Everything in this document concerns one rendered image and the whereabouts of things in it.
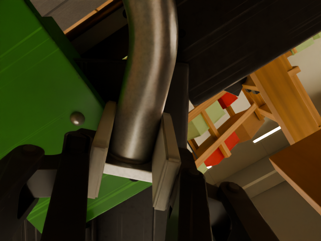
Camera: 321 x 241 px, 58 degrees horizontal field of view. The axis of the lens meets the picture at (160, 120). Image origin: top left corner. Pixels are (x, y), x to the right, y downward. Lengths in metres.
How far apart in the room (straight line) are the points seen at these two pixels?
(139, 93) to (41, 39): 0.08
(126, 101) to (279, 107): 0.87
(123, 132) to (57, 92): 0.07
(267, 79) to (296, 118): 0.16
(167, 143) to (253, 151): 9.54
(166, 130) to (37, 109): 0.11
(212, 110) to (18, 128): 3.55
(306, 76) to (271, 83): 8.82
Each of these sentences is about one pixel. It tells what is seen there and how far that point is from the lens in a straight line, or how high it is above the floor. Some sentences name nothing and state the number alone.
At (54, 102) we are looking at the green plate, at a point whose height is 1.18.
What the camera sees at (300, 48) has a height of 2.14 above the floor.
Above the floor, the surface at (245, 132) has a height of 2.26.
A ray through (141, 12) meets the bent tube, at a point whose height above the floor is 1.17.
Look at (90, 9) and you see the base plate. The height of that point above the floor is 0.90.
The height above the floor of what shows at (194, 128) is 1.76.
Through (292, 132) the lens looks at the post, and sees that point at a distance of 1.05.
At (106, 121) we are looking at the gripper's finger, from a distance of 0.16.
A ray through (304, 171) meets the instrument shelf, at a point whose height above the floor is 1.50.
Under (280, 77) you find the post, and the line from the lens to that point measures 1.02.
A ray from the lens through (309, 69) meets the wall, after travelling 9.85.
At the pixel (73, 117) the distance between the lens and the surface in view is 0.22.
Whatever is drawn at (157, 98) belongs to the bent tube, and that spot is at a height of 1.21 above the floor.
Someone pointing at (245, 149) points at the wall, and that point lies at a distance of 9.62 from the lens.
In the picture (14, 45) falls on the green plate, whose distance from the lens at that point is 0.23.
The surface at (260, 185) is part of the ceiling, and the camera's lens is 7.79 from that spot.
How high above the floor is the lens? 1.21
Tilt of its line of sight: 4 degrees up
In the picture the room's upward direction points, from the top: 148 degrees clockwise
